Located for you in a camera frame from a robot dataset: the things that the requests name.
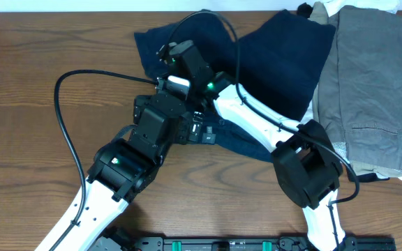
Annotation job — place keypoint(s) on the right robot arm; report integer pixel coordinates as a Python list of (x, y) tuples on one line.
[(307, 168)]

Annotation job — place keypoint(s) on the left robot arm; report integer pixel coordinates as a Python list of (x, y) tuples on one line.
[(125, 166)]

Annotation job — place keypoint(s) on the black garment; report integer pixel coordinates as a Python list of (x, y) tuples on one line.
[(304, 10)]

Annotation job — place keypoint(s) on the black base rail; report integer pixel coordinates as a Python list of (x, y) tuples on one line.
[(283, 243)]

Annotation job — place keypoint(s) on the grey shorts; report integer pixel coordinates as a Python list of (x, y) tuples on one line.
[(372, 87)]

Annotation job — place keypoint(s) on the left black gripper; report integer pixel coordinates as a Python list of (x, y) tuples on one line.
[(191, 131)]

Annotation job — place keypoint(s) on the navy blue shorts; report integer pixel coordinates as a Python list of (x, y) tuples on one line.
[(280, 63)]

